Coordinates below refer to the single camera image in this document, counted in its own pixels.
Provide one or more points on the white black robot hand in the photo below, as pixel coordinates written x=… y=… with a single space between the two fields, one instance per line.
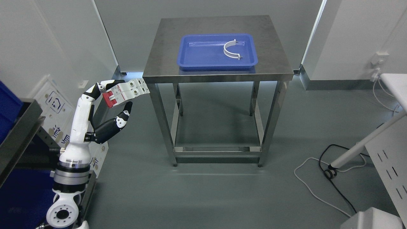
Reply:
x=77 y=151

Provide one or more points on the white red circuit breaker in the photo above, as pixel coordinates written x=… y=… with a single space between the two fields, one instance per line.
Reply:
x=125 y=91

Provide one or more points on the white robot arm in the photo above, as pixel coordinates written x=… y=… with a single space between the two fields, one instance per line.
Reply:
x=72 y=170

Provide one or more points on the steel shelf rack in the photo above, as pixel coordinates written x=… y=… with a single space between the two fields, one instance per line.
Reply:
x=28 y=133

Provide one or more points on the blue bin left top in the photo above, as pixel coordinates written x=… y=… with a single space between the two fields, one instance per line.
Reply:
x=10 y=106

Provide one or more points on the blue plastic tray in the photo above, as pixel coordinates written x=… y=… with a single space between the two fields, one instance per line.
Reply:
x=204 y=52

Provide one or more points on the white curved pipe clamp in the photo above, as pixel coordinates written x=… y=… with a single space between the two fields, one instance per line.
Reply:
x=230 y=53

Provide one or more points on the stainless steel table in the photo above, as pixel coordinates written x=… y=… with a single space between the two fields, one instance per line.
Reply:
x=270 y=79

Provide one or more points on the white stand leg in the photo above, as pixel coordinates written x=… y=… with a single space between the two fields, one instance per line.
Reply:
x=331 y=171

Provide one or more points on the white power plug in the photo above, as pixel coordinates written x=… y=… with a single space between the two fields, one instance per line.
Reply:
x=375 y=74

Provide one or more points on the white perforated panel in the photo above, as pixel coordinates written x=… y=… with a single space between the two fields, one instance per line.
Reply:
x=388 y=151

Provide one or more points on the white wall socket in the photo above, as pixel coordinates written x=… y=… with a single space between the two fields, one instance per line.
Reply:
x=379 y=58

